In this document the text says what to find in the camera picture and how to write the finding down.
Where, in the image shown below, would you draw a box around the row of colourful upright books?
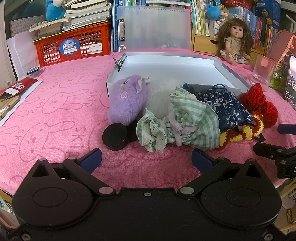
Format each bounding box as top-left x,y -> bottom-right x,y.
191,0 -> 282,54

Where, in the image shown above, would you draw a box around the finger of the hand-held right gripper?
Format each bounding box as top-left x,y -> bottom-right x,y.
253,142 -> 289,161
277,124 -> 296,134

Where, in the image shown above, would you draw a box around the row of thin books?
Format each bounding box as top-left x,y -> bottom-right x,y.
112,0 -> 192,7

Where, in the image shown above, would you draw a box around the grey grid board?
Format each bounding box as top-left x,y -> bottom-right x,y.
9,15 -> 47,39

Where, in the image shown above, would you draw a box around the purple plush toy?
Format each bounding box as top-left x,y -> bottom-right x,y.
107,74 -> 150,127

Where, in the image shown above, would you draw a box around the pink picture book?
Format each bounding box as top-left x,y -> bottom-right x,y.
266,31 -> 296,68

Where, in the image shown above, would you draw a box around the green checked drawstring pouch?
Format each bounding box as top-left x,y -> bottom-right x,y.
136,85 -> 221,154

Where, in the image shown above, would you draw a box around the red plastic crate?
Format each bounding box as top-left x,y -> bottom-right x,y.
32,22 -> 111,67

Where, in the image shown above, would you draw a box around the red plastic basket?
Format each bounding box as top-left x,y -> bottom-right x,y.
222,0 -> 253,10

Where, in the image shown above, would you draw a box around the white paper sheet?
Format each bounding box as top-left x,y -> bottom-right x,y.
0,81 -> 43,127

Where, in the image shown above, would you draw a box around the white bead string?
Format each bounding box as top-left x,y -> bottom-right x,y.
30,20 -> 50,30

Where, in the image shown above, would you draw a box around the stack of books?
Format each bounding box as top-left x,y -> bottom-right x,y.
29,0 -> 113,39

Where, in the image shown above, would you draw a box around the white fluffy pompom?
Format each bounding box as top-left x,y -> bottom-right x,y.
146,79 -> 184,119

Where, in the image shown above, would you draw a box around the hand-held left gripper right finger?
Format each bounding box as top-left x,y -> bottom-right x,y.
177,148 -> 262,197

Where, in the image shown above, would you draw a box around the blue white cat plush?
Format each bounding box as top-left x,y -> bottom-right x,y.
45,0 -> 70,21

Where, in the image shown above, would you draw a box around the blue fluffy ball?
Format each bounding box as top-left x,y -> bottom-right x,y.
207,5 -> 221,20

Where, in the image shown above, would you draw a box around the leaning white paper sheets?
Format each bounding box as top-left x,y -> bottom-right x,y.
7,31 -> 41,80

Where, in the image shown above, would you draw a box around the navy floral pouch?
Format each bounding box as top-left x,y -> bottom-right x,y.
183,83 -> 255,131

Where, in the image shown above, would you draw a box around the red yellow crochet pouch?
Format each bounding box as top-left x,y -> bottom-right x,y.
217,83 -> 279,151

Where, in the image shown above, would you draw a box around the white illustrated box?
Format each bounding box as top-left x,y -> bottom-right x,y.
208,20 -> 226,38

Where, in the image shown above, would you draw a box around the red packet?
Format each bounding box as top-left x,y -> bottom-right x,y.
0,77 -> 39,98

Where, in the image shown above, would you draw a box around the grey cardboard box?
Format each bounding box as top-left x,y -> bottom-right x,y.
106,52 -> 252,98

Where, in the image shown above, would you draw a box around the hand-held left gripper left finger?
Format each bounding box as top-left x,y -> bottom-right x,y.
31,148 -> 117,197

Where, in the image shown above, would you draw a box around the translucent clip folder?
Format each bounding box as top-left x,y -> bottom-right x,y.
112,6 -> 192,52

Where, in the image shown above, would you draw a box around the black binder clip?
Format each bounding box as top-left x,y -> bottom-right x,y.
113,55 -> 127,72

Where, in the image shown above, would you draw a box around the smartphone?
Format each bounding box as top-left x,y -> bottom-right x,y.
283,54 -> 296,107

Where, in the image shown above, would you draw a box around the pink printed towel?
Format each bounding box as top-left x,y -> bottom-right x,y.
0,49 -> 296,200

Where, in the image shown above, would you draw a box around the blue cartoon box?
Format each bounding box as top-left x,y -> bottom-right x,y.
254,0 -> 282,19

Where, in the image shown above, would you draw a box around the brown haired doll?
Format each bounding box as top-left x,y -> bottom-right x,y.
216,18 -> 255,67

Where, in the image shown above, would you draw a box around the clear glass mug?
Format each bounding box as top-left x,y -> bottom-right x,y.
250,54 -> 278,92

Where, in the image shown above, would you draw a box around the wooden drawer organiser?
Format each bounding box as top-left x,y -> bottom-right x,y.
191,27 -> 267,59

